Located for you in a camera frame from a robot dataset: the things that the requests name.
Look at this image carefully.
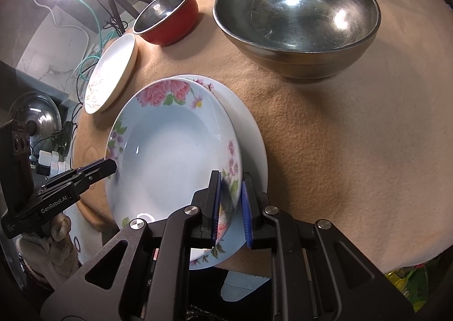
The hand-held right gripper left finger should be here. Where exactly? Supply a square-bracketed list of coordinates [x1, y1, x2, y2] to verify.
[40, 170, 223, 321]

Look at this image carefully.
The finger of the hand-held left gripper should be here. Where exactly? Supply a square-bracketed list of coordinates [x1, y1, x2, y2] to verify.
[42, 159, 118, 198]

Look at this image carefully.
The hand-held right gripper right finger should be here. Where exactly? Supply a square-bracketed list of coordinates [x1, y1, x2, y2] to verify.
[241, 172, 414, 321]

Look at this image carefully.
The pink floral plate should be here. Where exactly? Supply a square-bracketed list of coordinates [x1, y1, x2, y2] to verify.
[104, 77, 248, 269]

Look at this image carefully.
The plain white plate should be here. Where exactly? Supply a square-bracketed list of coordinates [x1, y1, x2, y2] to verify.
[175, 74, 268, 199]

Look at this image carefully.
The cream plate with twig print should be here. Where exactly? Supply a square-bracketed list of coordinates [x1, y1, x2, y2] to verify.
[84, 34, 138, 115]

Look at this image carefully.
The red bowl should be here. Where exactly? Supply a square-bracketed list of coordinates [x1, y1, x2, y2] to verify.
[133, 0, 199, 46]

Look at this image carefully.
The person's left hand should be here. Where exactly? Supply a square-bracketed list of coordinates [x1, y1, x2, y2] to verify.
[19, 215, 81, 284]

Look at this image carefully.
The white power strip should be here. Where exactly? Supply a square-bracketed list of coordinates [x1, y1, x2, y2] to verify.
[50, 153, 69, 176]

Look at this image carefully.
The dark green holder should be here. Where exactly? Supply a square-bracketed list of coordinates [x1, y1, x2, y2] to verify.
[53, 121, 74, 158]

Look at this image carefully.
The glass pot lid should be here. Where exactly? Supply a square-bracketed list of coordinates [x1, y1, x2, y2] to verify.
[9, 91, 63, 152]

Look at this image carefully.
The tan cloth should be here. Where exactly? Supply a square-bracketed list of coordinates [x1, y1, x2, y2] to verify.
[72, 0, 453, 279]

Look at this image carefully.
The yellow green package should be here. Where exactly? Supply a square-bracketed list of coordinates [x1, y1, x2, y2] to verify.
[384, 260, 430, 293]

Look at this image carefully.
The large steel bowl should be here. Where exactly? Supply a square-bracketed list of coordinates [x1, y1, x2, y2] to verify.
[212, 0, 381, 80]

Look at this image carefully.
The teal cable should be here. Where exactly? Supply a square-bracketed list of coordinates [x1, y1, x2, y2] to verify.
[72, 0, 107, 83]

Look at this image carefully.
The white cable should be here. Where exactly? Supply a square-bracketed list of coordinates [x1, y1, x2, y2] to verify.
[25, 0, 93, 60]

